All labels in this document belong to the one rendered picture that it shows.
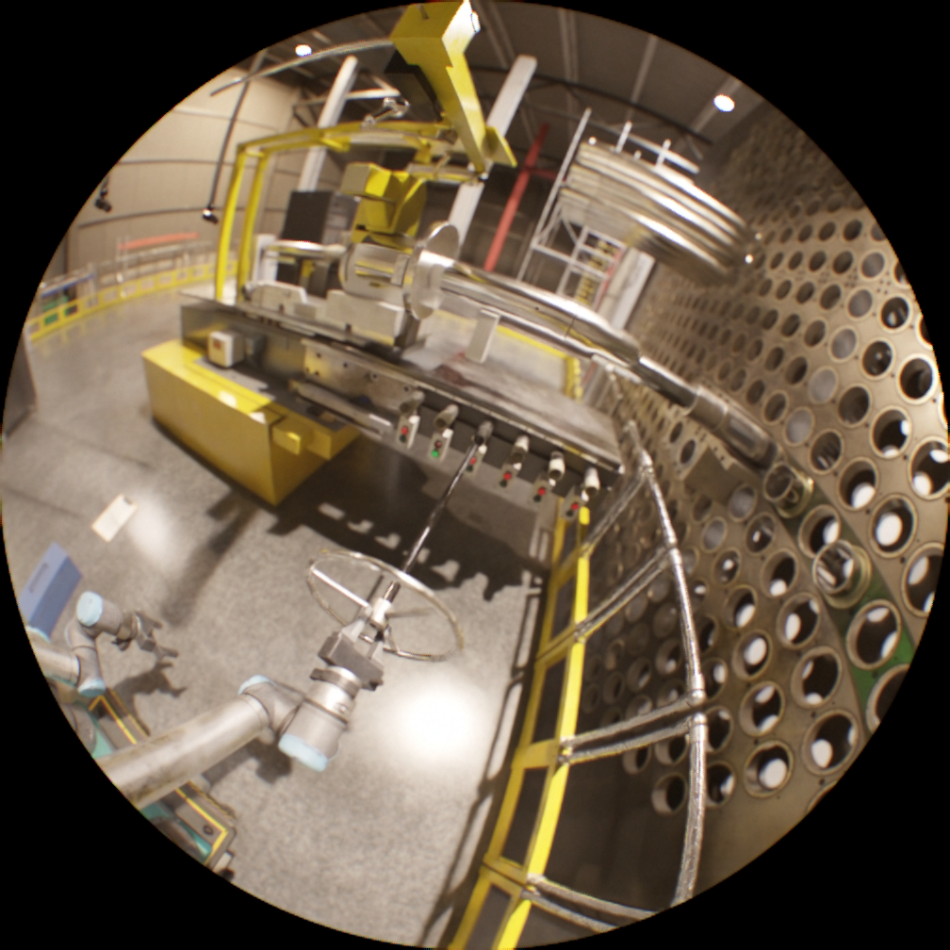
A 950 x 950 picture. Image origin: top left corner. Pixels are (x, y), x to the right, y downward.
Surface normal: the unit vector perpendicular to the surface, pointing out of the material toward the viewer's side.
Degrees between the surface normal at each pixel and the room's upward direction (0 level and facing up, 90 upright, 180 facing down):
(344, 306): 90
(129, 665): 0
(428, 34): 90
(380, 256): 90
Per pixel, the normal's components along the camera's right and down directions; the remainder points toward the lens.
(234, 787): 0.31, -0.75
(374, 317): -0.26, 0.52
